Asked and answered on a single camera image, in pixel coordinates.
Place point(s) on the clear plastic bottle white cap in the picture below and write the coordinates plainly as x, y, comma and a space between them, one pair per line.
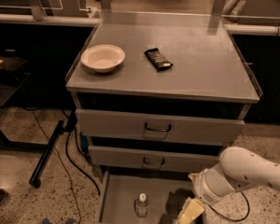
141, 205

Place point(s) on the white round bowl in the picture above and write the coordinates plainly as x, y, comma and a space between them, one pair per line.
103, 58

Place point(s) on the dark side table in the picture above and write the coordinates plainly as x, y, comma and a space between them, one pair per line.
12, 74

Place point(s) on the grey drawer cabinet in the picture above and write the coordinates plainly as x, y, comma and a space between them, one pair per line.
160, 100

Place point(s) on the top grey drawer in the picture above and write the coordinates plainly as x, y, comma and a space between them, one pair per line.
162, 128

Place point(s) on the black stand leg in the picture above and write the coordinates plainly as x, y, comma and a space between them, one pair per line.
35, 177

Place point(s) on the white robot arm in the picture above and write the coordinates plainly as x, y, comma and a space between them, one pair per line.
238, 169

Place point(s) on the middle grey drawer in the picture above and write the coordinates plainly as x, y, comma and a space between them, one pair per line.
152, 160

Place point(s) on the black snack bar wrapper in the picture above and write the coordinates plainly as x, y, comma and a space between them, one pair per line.
159, 62

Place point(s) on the bottom grey open drawer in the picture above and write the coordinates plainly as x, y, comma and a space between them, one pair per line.
166, 193

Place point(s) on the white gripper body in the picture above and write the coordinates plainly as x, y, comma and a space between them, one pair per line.
203, 187

